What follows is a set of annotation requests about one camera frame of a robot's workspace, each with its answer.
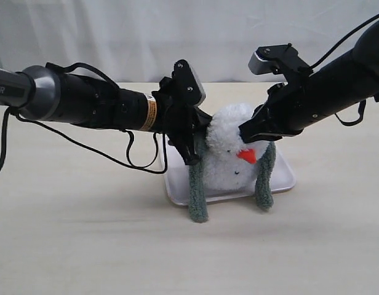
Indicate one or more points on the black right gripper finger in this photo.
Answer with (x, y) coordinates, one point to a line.
(256, 124)
(269, 137)

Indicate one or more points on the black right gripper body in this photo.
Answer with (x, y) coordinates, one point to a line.
(287, 111)

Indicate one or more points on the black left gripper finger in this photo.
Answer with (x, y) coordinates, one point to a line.
(200, 121)
(184, 144)

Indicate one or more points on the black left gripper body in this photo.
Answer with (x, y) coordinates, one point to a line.
(174, 117)

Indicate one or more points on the green fluffy scarf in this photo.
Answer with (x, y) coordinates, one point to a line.
(198, 193)

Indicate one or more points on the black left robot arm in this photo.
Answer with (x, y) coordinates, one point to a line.
(84, 96)

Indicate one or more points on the white plush snowman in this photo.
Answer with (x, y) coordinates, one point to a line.
(224, 127)

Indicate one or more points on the white rectangular tray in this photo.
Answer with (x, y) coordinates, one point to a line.
(177, 181)

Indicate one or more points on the white backdrop curtain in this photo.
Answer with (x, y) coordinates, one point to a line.
(139, 41)

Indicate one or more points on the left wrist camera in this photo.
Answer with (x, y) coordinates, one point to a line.
(188, 85)

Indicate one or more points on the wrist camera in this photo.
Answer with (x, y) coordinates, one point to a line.
(188, 85)
(276, 59)

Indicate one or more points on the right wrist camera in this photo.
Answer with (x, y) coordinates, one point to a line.
(276, 59)

